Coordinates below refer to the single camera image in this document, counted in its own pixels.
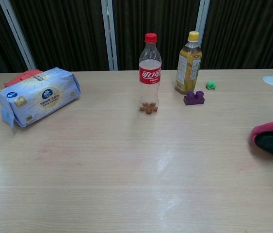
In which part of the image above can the grey metal frame post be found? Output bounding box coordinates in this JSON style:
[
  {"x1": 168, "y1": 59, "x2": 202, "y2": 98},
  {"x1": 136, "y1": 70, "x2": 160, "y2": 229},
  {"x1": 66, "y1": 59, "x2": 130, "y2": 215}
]
[
  {"x1": 101, "y1": 0, "x2": 119, "y2": 71},
  {"x1": 195, "y1": 0, "x2": 211, "y2": 50},
  {"x1": 0, "y1": 0, "x2": 37, "y2": 70}
]

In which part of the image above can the purple building block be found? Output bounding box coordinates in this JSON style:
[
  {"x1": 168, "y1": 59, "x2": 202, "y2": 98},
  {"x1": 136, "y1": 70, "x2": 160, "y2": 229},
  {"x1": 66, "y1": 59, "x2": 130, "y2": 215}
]
[{"x1": 183, "y1": 90, "x2": 206, "y2": 106}]

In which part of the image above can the red paper packet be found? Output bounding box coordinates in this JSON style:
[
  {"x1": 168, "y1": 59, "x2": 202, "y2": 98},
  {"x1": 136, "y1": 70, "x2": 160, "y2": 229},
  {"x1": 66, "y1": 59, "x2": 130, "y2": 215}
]
[{"x1": 4, "y1": 69, "x2": 43, "y2": 87}]

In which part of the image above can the tea bottle yellow cap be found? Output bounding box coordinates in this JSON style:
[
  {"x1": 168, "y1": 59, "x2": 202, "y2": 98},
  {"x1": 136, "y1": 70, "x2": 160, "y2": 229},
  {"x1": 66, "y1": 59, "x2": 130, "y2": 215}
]
[{"x1": 174, "y1": 31, "x2": 202, "y2": 95}]

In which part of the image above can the blue tissue pack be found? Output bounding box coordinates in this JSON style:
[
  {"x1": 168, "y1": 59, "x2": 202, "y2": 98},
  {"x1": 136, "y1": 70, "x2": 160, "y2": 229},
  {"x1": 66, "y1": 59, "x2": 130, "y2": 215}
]
[{"x1": 0, "y1": 67, "x2": 81, "y2": 132}]

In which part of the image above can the dark pleated curtain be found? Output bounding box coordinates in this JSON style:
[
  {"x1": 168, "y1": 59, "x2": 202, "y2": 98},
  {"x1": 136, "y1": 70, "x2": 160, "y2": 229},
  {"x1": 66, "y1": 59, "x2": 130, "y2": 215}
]
[{"x1": 0, "y1": 0, "x2": 273, "y2": 83}]

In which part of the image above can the clear cola bottle red label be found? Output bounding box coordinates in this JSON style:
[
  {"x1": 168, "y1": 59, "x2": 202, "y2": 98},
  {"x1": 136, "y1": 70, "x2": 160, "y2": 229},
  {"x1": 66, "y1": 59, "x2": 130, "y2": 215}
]
[{"x1": 138, "y1": 33, "x2": 163, "y2": 115}]

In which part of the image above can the pink and black cloth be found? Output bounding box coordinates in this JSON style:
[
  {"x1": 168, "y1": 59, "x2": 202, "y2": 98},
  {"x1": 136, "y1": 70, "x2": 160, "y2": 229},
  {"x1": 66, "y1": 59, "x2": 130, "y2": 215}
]
[{"x1": 251, "y1": 121, "x2": 273, "y2": 158}]

